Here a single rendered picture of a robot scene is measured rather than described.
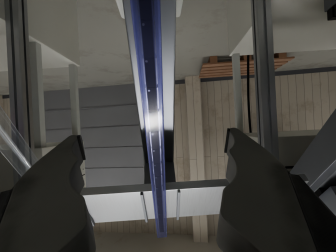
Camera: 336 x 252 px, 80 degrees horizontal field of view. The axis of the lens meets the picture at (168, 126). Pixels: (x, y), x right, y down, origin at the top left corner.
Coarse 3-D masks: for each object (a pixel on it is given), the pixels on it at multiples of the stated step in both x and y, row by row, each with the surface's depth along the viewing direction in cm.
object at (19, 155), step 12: (0, 108) 14; (0, 120) 14; (0, 132) 14; (12, 132) 15; (0, 144) 14; (12, 144) 15; (24, 144) 16; (12, 156) 15; (24, 156) 16; (24, 168) 16
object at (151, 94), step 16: (144, 0) 9; (144, 16) 10; (160, 16) 10; (144, 32) 10; (160, 32) 10; (144, 48) 11; (160, 48) 11; (144, 64) 11; (160, 64) 11; (144, 80) 12; (160, 80) 12; (144, 96) 13; (160, 96) 13; (144, 112) 13; (160, 112) 14; (144, 128) 15; (160, 128) 14; (160, 144) 16; (160, 160) 17; (160, 176) 18; (160, 192) 20; (160, 208) 23; (160, 224) 26
